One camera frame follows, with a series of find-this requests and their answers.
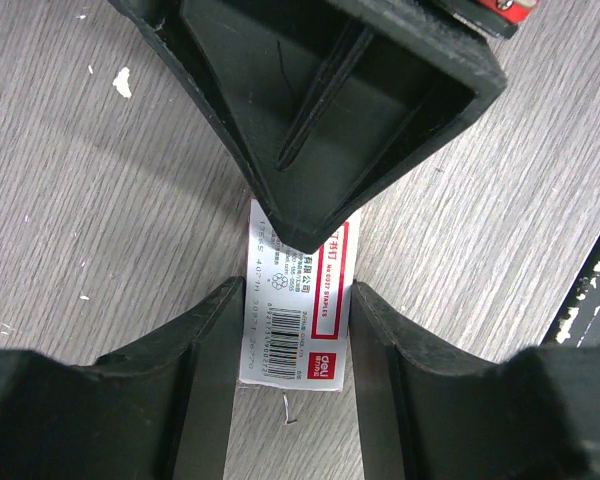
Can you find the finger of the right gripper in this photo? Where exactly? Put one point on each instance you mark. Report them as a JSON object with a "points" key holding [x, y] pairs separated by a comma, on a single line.
{"points": [[323, 104]]}

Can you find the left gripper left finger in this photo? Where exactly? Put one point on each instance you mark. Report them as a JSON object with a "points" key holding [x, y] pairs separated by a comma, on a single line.
{"points": [[159, 407]]}

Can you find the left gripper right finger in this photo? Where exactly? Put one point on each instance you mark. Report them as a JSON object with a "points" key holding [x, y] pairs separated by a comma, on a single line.
{"points": [[427, 409]]}

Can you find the red white staples box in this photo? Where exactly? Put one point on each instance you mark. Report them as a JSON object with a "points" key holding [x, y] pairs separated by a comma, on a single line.
{"points": [[297, 308]]}

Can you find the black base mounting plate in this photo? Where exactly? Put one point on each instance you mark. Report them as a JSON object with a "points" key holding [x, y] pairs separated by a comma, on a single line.
{"points": [[577, 323]]}

